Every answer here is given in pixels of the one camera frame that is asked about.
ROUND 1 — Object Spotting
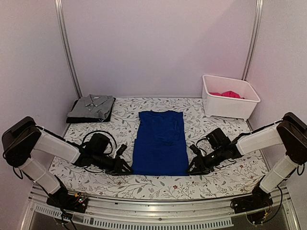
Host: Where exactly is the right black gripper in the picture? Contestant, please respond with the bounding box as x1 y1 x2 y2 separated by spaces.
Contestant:
185 147 225 176

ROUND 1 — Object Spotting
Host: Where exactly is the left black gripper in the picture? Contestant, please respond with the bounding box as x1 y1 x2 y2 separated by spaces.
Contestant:
92 152 134 176

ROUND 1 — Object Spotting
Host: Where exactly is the blue t-shirt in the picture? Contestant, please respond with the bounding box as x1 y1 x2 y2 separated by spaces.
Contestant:
132 111 189 176

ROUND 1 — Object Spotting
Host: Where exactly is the grey shirt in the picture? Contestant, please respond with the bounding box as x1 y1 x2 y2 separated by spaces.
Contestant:
68 94 115 119

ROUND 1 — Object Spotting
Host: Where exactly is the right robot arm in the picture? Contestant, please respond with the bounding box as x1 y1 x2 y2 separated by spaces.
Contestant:
187 112 307 209

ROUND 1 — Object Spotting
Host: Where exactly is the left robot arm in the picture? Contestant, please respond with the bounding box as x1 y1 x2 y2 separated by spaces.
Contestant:
1 116 133 208

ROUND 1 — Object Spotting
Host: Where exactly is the white plastic laundry bin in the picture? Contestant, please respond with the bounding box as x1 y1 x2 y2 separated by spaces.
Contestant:
202 75 260 120

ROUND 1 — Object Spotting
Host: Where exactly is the floral tablecloth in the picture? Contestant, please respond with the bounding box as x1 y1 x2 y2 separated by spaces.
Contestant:
49 98 268 200

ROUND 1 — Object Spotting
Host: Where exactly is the folded black garment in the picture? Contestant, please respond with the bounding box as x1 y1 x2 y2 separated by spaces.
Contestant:
66 98 116 124

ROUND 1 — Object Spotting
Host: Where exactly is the pink garment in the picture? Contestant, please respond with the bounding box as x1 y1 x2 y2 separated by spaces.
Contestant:
209 91 245 99

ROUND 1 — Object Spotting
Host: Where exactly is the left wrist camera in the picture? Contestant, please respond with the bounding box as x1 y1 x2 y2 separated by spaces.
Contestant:
88 132 127 159

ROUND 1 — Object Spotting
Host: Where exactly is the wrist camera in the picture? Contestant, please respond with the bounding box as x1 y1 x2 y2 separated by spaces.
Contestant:
88 132 127 159
189 127 230 154

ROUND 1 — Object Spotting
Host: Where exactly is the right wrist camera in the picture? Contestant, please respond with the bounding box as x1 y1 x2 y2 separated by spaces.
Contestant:
189 127 230 154

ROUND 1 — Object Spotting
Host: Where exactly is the front aluminium rail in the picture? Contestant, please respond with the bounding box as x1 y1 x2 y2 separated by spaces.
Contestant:
21 186 302 230

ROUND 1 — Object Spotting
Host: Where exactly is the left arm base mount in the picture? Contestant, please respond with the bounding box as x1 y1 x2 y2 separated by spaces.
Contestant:
47 189 88 213

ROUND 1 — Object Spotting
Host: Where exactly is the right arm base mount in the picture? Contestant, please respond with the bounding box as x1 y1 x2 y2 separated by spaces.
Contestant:
230 194 273 225

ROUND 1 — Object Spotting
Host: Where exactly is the right aluminium frame post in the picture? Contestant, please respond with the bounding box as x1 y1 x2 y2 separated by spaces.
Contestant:
241 0 264 81

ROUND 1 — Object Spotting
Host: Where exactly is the aluminium frame post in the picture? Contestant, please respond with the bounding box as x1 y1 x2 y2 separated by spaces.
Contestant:
54 0 83 98
241 0 264 81

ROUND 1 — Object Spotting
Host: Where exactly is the left aluminium frame post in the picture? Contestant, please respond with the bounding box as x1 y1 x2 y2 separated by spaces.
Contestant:
54 0 83 98

